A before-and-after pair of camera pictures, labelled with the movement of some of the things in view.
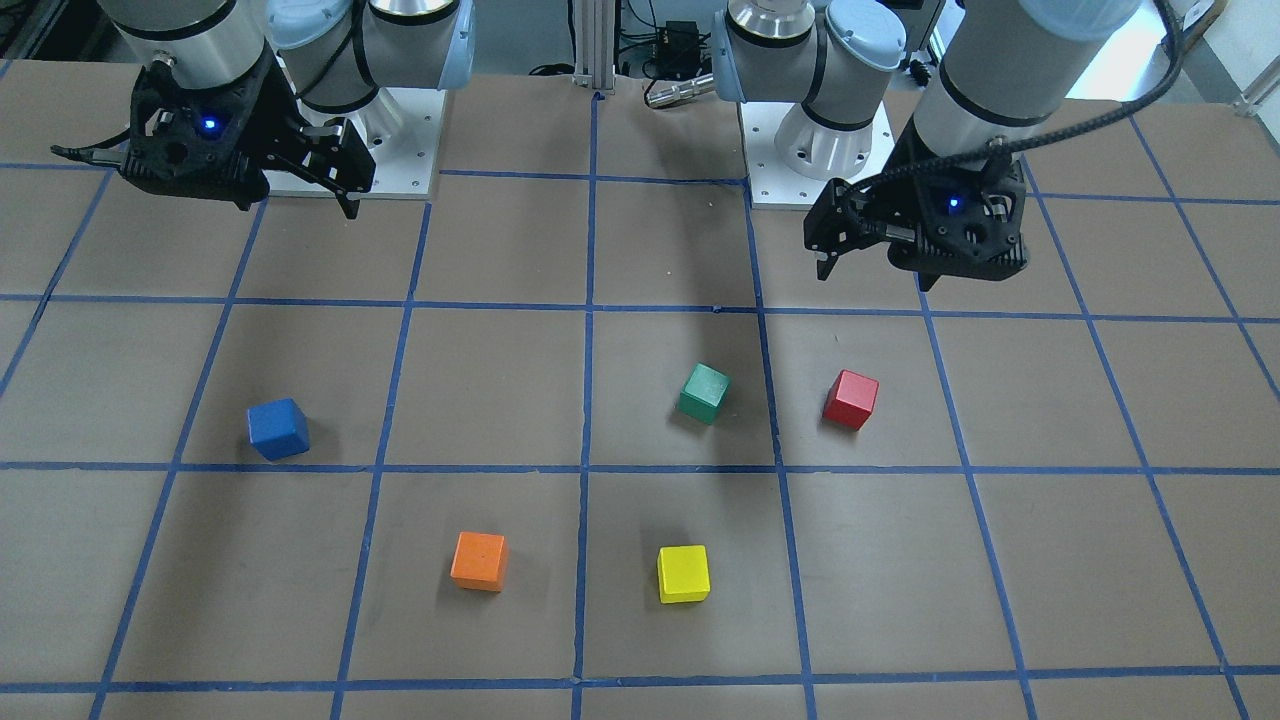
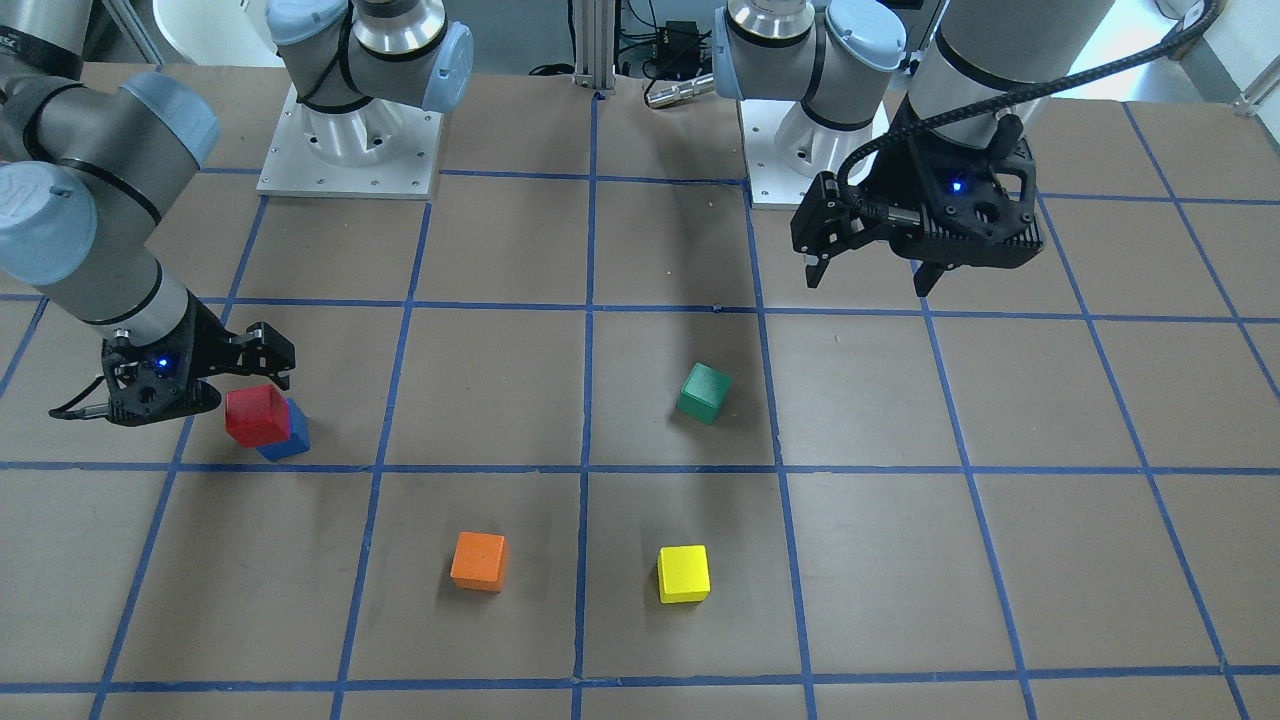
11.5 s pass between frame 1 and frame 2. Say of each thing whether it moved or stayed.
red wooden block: moved
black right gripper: stayed
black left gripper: moved
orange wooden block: stayed
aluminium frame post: stayed
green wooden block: stayed
